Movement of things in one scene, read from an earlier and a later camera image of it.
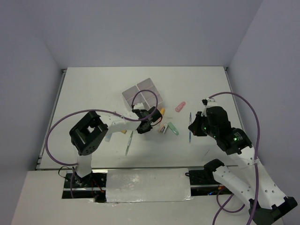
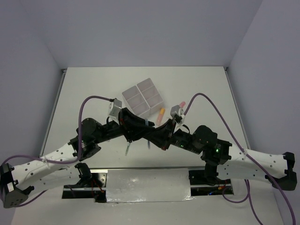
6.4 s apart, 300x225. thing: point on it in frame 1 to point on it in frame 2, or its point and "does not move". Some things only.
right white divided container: x=149 y=96 does not move
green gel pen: x=129 y=142 does not move
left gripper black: x=141 y=131 to x=136 y=125
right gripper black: x=194 y=127 to x=163 y=136
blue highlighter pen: x=190 y=122 to x=146 y=124
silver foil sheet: x=147 y=185 does not move
